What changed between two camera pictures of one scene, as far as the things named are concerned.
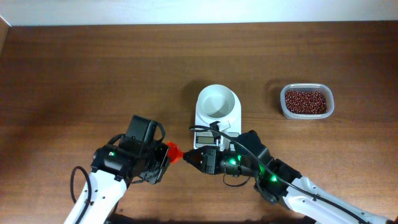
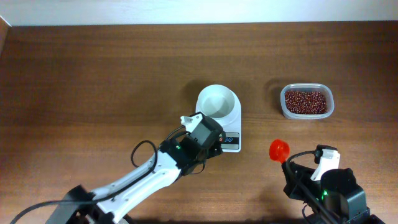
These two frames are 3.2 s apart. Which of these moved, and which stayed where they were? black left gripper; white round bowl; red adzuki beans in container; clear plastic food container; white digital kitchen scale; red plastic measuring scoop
Moved: black left gripper; red plastic measuring scoop
Stayed: red adzuki beans in container; clear plastic food container; white digital kitchen scale; white round bowl
